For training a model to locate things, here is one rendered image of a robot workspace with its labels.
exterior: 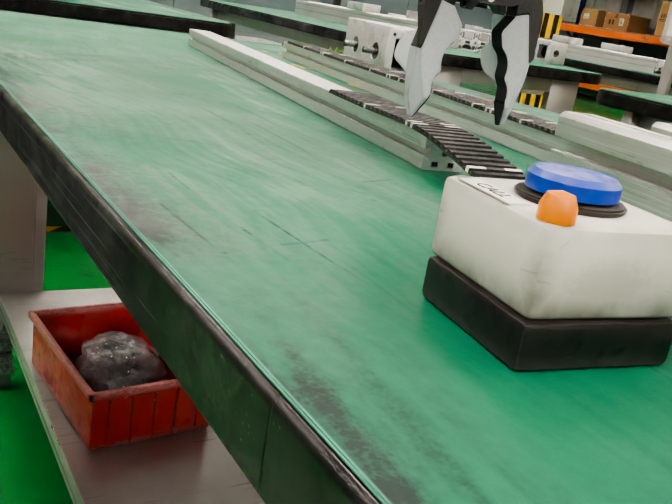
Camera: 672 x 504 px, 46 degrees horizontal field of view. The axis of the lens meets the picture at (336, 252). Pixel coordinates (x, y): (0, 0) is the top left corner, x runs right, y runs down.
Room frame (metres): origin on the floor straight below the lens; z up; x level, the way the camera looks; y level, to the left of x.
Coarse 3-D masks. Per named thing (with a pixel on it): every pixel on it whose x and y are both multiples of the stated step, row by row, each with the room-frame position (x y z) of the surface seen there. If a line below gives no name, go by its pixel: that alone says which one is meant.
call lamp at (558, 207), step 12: (552, 192) 0.29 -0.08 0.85; (564, 192) 0.29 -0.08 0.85; (540, 204) 0.29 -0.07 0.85; (552, 204) 0.29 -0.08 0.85; (564, 204) 0.29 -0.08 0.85; (576, 204) 0.29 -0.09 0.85; (540, 216) 0.29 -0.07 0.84; (552, 216) 0.29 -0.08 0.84; (564, 216) 0.29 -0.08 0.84; (576, 216) 0.29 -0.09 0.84
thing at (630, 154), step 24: (576, 120) 0.46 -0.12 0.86; (600, 120) 0.46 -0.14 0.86; (576, 144) 0.48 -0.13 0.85; (600, 144) 0.44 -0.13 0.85; (624, 144) 0.43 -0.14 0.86; (648, 144) 0.41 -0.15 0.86; (600, 168) 0.44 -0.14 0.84; (624, 168) 0.44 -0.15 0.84; (648, 168) 0.42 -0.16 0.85; (624, 192) 0.42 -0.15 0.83; (648, 192) 0.40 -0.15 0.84
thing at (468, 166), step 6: (456, 162) 0.61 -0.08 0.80; (462, 162) 0.61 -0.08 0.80; (468, 162) 0.61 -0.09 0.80; (474, 162) 0.61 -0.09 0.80; (480, 162) 0.62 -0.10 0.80; (486, 162) 0.62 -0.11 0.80; (462, 168) 0.61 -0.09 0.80; (468, 168) 0.60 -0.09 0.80; (474, 168) 0.60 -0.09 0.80; (480, 168) 0.60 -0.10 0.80; (486, 168) 0.61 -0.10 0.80; (492, 168) 0.61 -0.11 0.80; (498, 168) 0.61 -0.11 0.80; (504, 168) 0.62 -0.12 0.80; (510, 168) 0.62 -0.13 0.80; (516, 168) 0.63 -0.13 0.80; (522, 174) 0.62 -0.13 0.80
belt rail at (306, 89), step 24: (216, 48) 1.37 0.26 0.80; (240, 48) 1.27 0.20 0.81; (240, 72) 1.20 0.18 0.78; (264, 72) 1.12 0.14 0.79; (288, 72) 1.01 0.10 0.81; (288, 96) 1.00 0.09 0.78; (312, 96) 0.94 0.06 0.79; (336, 96) 0.86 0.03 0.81; (336, 120) 0.85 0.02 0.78; (360, 120) 0.81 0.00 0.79; (384, 120) 0.75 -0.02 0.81; (384, 144) 0.74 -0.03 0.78; (408, 144) 0.71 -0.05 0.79; (432, 144) 0.68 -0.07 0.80; (432, 168) 0.68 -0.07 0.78; (456, 168) 0.69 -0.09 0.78
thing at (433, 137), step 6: (426, 132) 0.66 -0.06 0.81; (432, 132) 0.67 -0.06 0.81; (432, 138) 0.65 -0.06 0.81; (438, 138) 0.65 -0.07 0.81; (444, 138) 0.66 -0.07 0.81; (450, 138) 0.66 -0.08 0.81; (456, 138) 0.66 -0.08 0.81; (462, 138) 0.67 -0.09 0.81; (468, 138) 0.68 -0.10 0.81; (474, 138) 0.68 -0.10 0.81
